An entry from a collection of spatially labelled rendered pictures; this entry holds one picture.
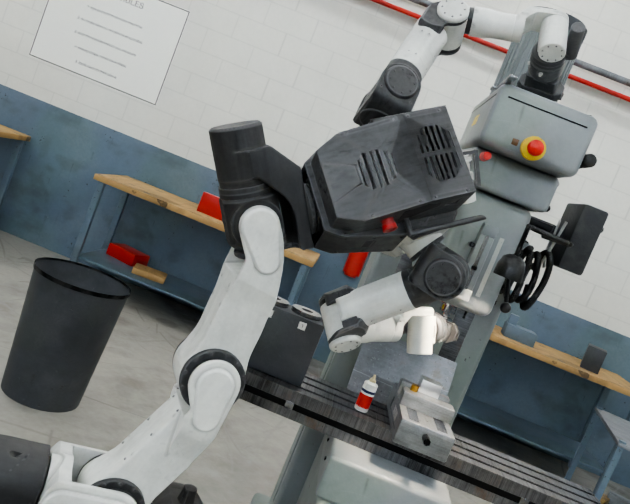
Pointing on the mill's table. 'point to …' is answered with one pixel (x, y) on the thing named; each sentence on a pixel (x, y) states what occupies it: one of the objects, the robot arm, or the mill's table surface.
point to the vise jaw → (426, 405)
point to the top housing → (546, 113)
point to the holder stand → (287, 342)
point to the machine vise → (419, 423)
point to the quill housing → (488, 283)
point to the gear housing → (516, 182)
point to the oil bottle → (366, 395)
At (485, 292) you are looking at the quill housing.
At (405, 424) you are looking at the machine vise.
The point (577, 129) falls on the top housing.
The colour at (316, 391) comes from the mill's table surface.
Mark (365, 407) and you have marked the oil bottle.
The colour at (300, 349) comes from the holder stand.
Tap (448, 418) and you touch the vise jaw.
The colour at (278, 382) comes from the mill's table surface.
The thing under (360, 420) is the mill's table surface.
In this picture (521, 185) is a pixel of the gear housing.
